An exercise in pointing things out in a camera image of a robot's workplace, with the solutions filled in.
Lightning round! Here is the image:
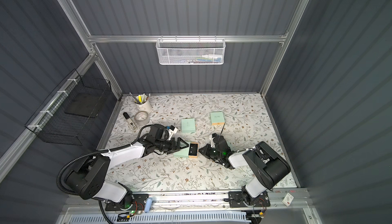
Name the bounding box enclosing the mint jewelry box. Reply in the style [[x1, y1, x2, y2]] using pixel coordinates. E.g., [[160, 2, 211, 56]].
[[210, 111, 225, 126], [181, 118, 196, 134], [174, 142, 199, 159]]

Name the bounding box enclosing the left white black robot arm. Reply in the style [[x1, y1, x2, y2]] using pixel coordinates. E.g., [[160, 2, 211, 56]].
[[56, 124, 189, 207]]

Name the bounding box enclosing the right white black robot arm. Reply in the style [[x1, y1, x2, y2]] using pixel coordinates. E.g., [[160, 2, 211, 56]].
[[199, 133, 291, 206]]

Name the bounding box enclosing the clear tape roll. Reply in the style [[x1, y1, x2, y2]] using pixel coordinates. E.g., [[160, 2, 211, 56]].
[[134, 111, 150, 127]]

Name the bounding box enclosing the floral table mat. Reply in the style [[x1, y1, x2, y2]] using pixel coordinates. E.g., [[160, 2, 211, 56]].
[[106, 93, 283, 192]]

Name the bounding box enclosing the white pen holder cup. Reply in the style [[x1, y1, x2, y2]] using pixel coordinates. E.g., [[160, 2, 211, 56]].
[[129, 92, 152, 114]]

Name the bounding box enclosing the black marker pen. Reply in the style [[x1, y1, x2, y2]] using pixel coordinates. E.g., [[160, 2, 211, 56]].
[[123, 112, 137, 130]]

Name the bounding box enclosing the white perforated front panel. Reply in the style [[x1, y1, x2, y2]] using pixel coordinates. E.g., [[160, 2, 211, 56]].
[[68, 211, 252, 224]]

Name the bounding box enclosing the white square tag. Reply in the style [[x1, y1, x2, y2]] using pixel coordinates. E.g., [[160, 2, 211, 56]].
[[282, 192, 294, 207]]

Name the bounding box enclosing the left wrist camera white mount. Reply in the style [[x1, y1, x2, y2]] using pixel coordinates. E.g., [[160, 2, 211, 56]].
[[166, 126, 178, 140]]

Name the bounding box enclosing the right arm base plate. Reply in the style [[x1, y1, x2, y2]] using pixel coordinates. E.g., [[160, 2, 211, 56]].
[[224, 191, 271, 208]]

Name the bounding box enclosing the blue cylinder on rail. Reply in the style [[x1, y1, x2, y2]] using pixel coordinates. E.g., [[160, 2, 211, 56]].
[[144, 197, 153, 213]]

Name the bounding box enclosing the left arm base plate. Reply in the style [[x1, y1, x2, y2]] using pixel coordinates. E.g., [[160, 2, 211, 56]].
[[105, 193, 150, 211]]

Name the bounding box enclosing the white wire wall basket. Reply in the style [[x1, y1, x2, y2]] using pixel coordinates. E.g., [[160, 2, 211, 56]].
[[156, 37, 226, 65]]

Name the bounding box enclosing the black wire side basket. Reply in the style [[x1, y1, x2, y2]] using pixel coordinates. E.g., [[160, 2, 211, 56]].
[[25, 70, 112, 146]]

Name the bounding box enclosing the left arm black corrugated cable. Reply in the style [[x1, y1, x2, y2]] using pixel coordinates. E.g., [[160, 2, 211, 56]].
[[56, 124, 160, 224]]

